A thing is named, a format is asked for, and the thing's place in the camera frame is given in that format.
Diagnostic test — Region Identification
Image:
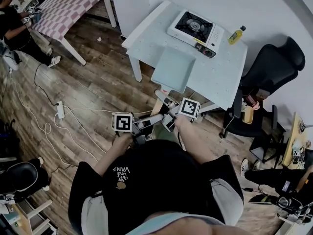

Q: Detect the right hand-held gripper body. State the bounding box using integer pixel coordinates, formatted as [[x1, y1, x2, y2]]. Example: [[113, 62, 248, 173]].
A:
[[161, 97, 201, 132]]

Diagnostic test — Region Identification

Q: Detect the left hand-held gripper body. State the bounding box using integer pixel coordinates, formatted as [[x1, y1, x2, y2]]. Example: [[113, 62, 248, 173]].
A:
[[112, 113, 152, 146]]

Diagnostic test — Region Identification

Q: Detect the square grey frying pan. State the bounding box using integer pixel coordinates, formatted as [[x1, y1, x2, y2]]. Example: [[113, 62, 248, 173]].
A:
[[151, 46, 197, 94]]

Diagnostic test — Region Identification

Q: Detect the white portable induction cooktop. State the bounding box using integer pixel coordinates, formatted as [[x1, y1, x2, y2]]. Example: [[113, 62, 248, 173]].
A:
[[167, 9, 224, 58]]

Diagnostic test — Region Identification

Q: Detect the person's right forearm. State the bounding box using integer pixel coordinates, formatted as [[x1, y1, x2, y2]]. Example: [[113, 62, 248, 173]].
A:
[[175, 115, 212, 166]]

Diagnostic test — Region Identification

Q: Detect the person's left forearm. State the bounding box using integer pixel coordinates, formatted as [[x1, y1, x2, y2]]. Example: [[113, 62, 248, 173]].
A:
[[94, 133, 134, 173]]

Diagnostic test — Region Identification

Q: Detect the person's olive trouser leg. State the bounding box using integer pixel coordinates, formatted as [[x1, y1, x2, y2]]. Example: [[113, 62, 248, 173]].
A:
[[154, 125, 179, 144]]

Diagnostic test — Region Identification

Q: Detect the white square table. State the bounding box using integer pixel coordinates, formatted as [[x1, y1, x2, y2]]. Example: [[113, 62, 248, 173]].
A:
[[121, 0, 248, 114]]

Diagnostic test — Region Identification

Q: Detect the yellow box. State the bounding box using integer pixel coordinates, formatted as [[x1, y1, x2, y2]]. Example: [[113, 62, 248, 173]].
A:
[[243, 105, 255, 125]]

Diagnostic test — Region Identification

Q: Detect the pink cup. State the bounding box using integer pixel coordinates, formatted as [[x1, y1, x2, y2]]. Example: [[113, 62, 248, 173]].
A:
[[246, 94, 260, 110]]

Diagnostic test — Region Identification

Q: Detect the white power strip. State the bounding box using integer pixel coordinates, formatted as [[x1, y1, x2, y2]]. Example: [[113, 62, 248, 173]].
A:
[[55, 101, 65, 119]]

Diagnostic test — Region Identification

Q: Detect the person's torso black shirt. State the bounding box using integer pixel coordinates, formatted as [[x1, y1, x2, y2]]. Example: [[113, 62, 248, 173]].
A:
[[68, 139, 245, 235]]

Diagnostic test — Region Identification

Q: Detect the yellow oil bottle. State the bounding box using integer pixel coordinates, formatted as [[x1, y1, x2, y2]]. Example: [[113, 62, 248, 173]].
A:
[[227, 25, 246, 45]]

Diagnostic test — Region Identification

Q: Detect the black office chair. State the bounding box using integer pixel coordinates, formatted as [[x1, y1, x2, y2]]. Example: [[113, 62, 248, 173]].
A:
[[222, 36, 306, 139]]

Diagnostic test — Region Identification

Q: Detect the yellow wooden desk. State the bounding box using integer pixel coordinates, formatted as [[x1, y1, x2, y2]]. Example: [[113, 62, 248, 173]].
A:
[[281, 111, 313, 168]]

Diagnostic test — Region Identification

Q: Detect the black swivel chair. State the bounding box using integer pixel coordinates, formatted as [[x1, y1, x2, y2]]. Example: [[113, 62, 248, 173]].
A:
[[0, 157, 51, 203]]

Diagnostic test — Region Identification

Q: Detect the checkered cloth table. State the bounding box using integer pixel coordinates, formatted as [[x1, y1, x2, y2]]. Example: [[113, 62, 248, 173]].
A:
[[30, 0, 117, 66]]

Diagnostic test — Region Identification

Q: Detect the white cable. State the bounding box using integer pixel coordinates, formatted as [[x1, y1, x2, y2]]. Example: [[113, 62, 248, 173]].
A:
[[4, 70, 152, 166]]

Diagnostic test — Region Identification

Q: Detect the black cable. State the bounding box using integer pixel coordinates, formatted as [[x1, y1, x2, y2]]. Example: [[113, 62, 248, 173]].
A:
[[33, 62, 59, 106]]

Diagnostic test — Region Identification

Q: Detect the white wooden frame furniture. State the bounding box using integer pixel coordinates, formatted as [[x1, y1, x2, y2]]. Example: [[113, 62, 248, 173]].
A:
[[14, 199, 53, 235]]

